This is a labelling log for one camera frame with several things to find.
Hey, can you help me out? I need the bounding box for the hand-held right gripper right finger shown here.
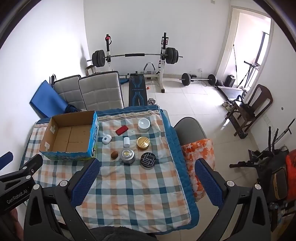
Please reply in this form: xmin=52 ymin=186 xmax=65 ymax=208
xmin=195 ymin=159 xmax=272 ymax=241

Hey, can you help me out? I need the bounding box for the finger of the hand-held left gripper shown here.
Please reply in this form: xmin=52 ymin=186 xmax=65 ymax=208
xmin=0 ymin=154 xmax=44 ymax=183
xmin=0 ymin=151 xmax=14 ymax=166

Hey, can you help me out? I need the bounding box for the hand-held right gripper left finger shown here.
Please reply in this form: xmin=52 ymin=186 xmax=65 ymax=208
xmin=23 ymin=158 xmax=101 ymax=241

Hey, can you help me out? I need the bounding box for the cardboard box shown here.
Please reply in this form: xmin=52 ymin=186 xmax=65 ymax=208
xmin=39 ymin=110 xmax=100 ymax=161

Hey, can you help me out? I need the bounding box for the silver round tin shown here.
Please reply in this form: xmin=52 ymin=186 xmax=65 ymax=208
xmin=120 ymin=149 xmax=136 ymax=164

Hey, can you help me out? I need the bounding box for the black round tin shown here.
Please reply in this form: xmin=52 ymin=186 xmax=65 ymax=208
xmin=140 ymin=152 xmax=157 ymax=169

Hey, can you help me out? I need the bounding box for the gold round tin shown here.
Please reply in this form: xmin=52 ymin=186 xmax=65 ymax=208
xmin=136 ymin=136 xmax=151 ymax=150

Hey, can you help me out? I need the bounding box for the white round tin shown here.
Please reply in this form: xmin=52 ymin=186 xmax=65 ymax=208
xmin=138 ymin=118 xmax=151 ymax=132

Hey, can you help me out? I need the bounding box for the orange patterned cloth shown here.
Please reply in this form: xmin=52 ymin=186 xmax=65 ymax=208
xmin=181 ymin=138 xmax=216 ymax=202

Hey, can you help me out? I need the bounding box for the checked blanket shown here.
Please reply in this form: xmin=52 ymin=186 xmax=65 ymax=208
xmin=20 ymin=105 xmax=200 ymax=229

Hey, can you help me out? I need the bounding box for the black exercise machine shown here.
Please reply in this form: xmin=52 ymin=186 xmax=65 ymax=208
xmin=229 ymin=126 xmax=296 ymax=232

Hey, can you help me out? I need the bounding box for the blue foam mat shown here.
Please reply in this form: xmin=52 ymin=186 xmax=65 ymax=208
xmin=29 ymin=80 xmax=70 ymax=118

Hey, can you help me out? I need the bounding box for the yellow and black bag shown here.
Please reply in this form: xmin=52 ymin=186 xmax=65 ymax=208
xmin=270 ymin=167 xmax=290 ymax=200

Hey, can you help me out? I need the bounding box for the grey padded chair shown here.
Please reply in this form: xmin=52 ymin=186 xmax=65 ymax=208
xmin=78 ymin=71 xmax=125 ymax=111
xmin=53 ymin=75 xmax=86 ymax=110

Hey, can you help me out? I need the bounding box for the red bag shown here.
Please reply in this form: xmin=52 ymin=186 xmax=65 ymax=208
xmin=285 ymin=149 xmax=296 ymax=186

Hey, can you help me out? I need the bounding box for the treadmill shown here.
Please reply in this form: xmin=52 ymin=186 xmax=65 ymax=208
xmin=216 ymin=61 xmax=259 ymax=99

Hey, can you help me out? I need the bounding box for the dark wooden chair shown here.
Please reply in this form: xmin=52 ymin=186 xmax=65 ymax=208
xmin=225 ymin=84 xmax=273 ymax=139

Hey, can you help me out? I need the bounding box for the black weight bench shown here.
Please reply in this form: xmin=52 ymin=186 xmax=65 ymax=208
xmin=128 ymin=75 xmax=148 ymax=107

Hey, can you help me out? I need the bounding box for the short barbell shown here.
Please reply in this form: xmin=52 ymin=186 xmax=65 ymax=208
xmin=179 ymin=73 xmax=216 ymax=87

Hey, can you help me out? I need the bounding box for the white barbell rack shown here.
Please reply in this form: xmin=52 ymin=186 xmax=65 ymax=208
xmin=105 ymin=32 xmax=172 ymax=93

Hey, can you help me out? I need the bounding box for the long barbell with black plates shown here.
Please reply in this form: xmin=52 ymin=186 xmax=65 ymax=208
xmin=87 ymin=47 xmax=184 ymax=68

